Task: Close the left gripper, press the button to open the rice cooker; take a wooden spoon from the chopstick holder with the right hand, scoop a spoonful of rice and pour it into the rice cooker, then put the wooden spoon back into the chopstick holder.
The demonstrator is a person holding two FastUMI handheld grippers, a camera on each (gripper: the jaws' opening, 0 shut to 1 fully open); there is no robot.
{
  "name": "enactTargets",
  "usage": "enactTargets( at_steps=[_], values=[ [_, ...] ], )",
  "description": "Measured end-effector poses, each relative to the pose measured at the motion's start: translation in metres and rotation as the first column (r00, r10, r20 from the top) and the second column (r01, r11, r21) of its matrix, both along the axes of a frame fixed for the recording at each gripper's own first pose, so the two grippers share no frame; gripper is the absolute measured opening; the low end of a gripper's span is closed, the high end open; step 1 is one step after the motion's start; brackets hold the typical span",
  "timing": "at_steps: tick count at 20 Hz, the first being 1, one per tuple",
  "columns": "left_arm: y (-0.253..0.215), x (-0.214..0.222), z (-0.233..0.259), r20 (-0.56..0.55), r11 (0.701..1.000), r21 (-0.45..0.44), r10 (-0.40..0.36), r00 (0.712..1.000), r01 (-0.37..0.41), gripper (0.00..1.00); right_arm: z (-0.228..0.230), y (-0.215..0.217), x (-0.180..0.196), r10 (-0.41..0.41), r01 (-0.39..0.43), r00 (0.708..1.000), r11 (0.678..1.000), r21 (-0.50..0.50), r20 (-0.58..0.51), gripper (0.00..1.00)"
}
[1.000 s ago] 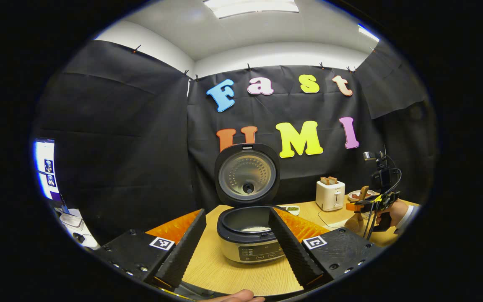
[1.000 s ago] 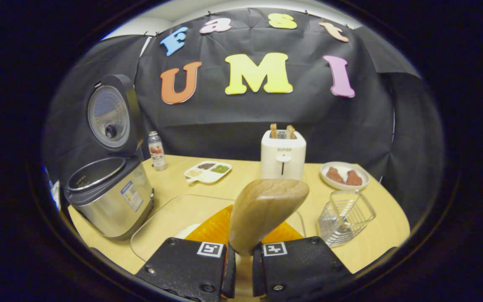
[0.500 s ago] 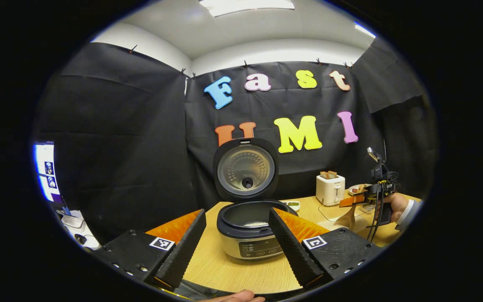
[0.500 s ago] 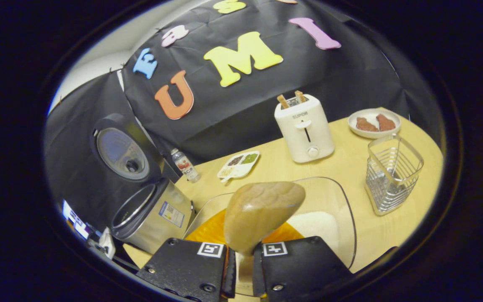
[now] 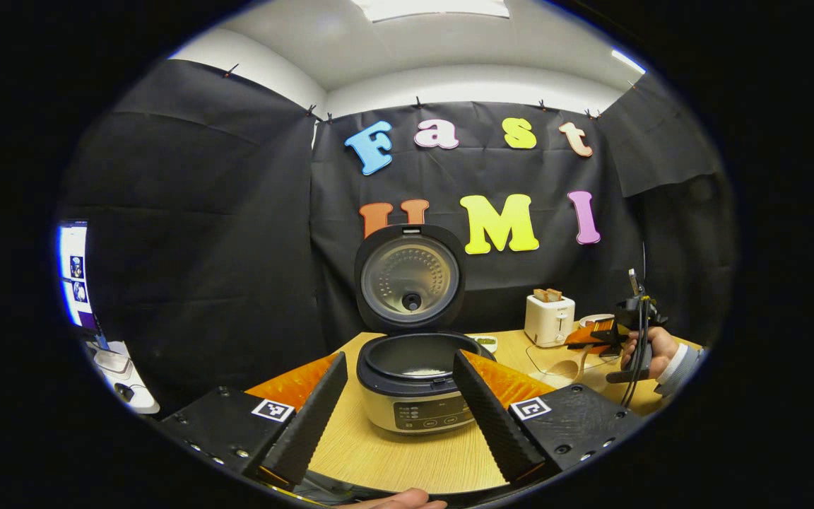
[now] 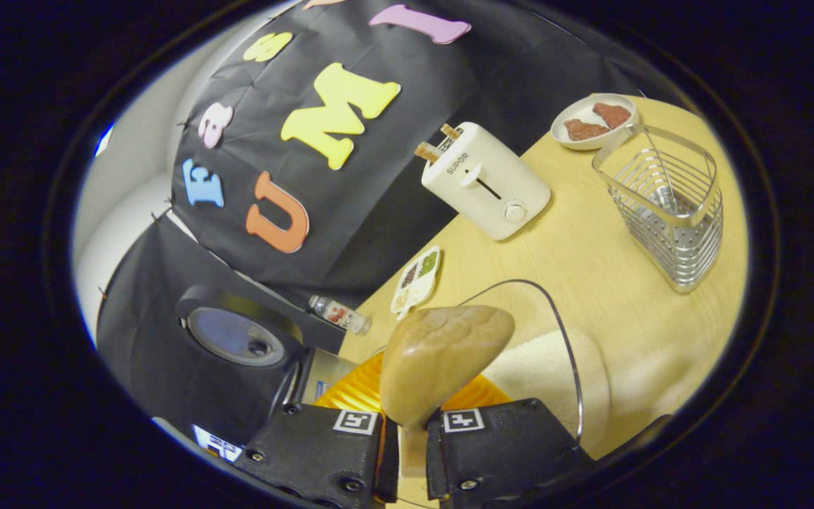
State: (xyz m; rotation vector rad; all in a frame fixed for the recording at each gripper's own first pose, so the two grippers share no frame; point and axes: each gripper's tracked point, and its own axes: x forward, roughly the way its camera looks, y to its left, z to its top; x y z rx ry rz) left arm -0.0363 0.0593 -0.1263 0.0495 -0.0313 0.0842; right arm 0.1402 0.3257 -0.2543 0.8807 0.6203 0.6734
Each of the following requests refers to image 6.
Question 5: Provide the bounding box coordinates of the wooden spoon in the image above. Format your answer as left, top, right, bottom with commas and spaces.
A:
379, 305, 516, 478

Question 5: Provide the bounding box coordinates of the black silver rice cooker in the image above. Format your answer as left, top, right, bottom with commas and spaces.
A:
128, 283, 358, 464

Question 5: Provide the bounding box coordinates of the white round plate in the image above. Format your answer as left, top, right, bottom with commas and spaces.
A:
550, 93, 639, 151

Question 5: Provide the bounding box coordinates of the brown meat piece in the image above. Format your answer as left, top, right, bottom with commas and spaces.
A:
593, 103, 632, 129
564, 119, 609, 141

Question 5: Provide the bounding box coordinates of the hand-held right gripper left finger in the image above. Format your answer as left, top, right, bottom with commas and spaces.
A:
234, 353, 399, 509

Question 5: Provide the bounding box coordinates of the white toaster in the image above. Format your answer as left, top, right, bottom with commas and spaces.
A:
414, 122, 551, 241

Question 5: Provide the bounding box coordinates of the clear glass tray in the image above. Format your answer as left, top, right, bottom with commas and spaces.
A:
449, 279, 613, 457

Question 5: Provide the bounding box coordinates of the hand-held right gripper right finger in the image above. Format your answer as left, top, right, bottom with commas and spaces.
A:
425, 375, 595, 509

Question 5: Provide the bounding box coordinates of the white divided condiment dish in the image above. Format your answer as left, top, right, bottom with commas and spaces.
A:
391, 245, 442, 320

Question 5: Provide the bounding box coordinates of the small clear bottle red label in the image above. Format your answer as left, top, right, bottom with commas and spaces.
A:
308, 296, 372, 335

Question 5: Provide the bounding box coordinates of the metal wire chopstick holder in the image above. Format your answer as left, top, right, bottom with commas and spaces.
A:
592, 124, 724, 294

